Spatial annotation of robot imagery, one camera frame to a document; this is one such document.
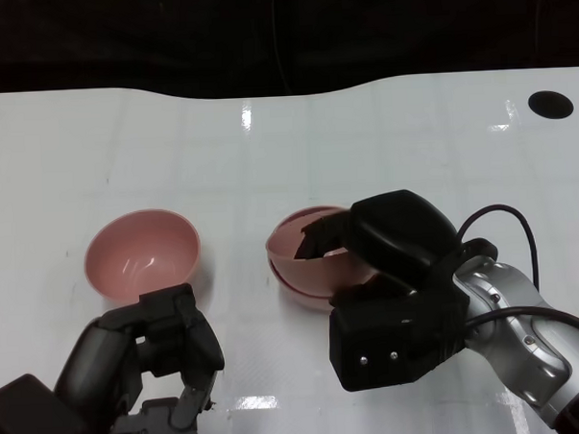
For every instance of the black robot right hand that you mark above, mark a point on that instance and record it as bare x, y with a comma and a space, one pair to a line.
401, 236

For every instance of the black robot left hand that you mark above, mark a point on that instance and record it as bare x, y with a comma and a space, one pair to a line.
99, 360

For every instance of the pink plastic bowl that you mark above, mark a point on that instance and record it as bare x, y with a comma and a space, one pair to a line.
142, 250
307, 300
316, 273

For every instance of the black round table grommet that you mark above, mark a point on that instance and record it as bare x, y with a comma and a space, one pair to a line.
550, 104

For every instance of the black backdrop cloth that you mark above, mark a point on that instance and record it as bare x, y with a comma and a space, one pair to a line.
166, 35

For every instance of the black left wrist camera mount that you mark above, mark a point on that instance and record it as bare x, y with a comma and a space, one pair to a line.
29, 420

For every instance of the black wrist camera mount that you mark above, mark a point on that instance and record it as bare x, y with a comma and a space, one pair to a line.
386, 347
29, 420

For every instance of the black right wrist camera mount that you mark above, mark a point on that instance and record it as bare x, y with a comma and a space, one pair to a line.
386, 347

